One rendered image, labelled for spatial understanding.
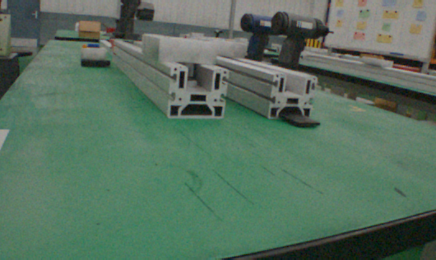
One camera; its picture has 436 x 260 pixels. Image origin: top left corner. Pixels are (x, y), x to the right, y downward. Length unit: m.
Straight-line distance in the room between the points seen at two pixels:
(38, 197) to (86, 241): 0.08
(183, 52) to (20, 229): 0.45
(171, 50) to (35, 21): 11.68
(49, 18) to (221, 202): 12.02
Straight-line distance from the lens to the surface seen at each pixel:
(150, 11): 1.38
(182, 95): 0.57
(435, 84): 2.07
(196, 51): 0.64
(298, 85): 0.69
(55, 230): 0.27
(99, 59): 1.18
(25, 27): 12.29
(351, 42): 4.26
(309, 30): 0.93
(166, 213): 0.28
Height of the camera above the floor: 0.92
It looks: 15 degrees down
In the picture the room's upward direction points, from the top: 7 degrees clockwise
